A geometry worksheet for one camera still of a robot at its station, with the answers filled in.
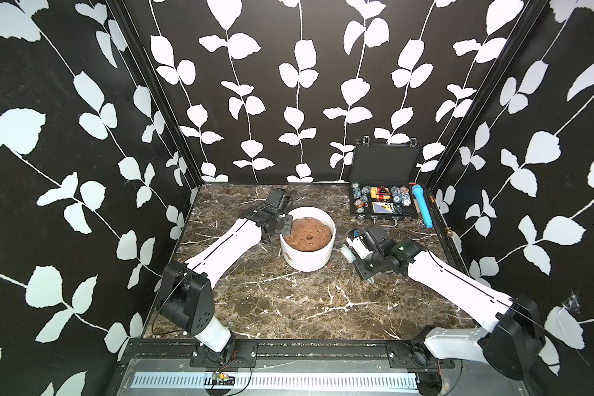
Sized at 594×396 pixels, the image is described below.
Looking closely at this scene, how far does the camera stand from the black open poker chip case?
3.55ft

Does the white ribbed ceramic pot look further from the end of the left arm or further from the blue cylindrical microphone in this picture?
the blue cylindrical microphone

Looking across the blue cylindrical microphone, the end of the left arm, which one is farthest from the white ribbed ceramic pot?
the blue cylindrical microphone

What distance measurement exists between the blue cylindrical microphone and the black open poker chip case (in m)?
0.02

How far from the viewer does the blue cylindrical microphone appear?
1074 mm

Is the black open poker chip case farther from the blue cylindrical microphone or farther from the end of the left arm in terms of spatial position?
the end of the left arm

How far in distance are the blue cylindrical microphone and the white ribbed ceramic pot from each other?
478 millimetres

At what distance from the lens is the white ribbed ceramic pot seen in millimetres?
834

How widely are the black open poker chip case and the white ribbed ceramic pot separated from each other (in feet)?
0.80

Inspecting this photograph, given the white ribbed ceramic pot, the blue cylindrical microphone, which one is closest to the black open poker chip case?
the blue cylindrical microphone

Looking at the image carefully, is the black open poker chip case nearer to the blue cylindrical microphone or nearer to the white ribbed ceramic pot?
the blue cylindrical microphone
